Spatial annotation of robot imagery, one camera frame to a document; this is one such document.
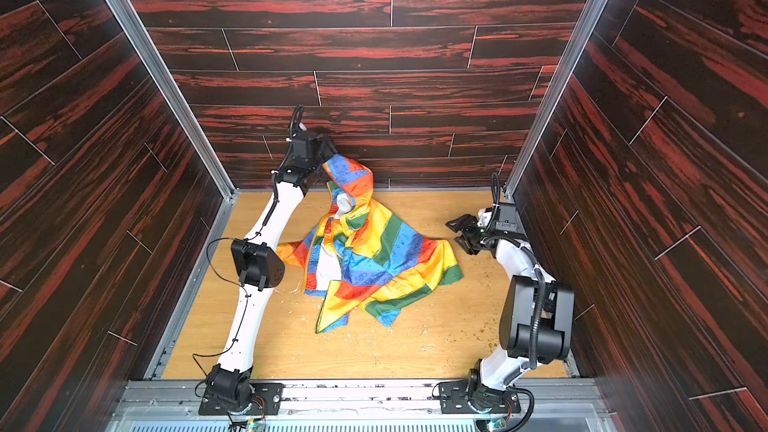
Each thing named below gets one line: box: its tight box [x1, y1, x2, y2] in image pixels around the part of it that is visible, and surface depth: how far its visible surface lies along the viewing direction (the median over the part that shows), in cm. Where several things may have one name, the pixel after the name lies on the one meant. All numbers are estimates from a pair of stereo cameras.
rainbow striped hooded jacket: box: [276, 156, 464, 334], surface depth 97 cm
